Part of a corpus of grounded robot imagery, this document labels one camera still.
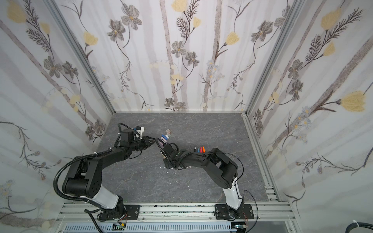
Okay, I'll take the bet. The small circuit board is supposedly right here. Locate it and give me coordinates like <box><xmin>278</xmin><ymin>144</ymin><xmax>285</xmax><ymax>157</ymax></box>
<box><xmin>112</xmin><ymin>223</ymin><xmax>126</xmax><ymax>231</ymax></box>

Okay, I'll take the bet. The black corrugated cable conduit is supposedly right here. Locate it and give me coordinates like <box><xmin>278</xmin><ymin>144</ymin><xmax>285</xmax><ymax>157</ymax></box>
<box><xmin>53</xmin><ymin>150</ymin><xmax>113</xmax><ymax>233</ymax></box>

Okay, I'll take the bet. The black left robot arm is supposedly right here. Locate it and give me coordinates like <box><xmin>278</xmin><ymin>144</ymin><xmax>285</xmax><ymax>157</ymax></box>
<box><xmin>53</xmin><ymin>123</ymin><xmax>155</xmax><ymax>221</ymax></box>

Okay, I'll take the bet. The white cable duct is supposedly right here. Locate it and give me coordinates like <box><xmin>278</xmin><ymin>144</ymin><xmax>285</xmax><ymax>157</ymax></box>
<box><xmin>63</xmin><ymin>222</ymin><xmax>237</xmax><ymax>233</ymax></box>

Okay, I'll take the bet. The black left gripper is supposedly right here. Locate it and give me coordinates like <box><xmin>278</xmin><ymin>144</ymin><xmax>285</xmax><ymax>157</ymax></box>
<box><xmin>129</xmin><ymin>135</ymin><xmax>157</xmax><ymax>152</ymax></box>

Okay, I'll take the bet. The black cable loop corner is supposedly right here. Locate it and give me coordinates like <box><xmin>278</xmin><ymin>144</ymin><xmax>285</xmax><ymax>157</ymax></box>
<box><xmin>345</xmin><ymin>221</ymin><xmax>373</xmax><ymax>233</ymax></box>

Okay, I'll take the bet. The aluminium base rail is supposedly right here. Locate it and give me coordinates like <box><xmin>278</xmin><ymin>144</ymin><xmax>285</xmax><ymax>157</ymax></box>
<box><xmin>51</xmin><ymin>202</ymin><xmax>301</xmax><ymax>233</ymax></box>

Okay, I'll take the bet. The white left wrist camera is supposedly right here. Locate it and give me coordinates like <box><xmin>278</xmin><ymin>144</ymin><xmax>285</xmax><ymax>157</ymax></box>
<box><xmin>134</xmin><ymin>126</ymin><xmax>145</xmax><ymax>139</ymax></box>

